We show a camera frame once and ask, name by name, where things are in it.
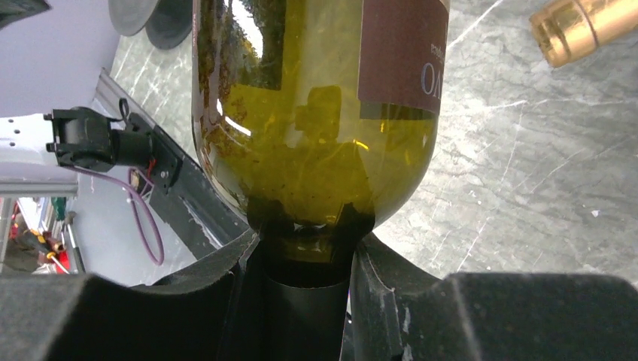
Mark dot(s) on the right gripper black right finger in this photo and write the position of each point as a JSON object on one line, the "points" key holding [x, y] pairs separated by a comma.
{"points": [[400, 312]]}

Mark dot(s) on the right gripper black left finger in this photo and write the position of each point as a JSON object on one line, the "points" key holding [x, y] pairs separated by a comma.
{"points": [[192, 314]]}

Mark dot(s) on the dark bottle silver cap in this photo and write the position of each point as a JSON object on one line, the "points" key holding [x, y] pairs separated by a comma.
{"points": [[315, 121]]}

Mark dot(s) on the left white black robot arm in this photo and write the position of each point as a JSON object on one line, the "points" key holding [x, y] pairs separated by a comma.
{"points": [[78, 139]]}

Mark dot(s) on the dark bottle gold cap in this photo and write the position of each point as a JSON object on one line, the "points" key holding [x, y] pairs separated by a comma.
{"points": [[569, 30]]}

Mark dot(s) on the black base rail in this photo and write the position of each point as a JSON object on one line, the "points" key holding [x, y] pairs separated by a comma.
{"points": [[183, 197]]}

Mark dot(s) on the aluminium frame rail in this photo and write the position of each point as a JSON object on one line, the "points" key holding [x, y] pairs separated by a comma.
{"points": [[28, 170]]}

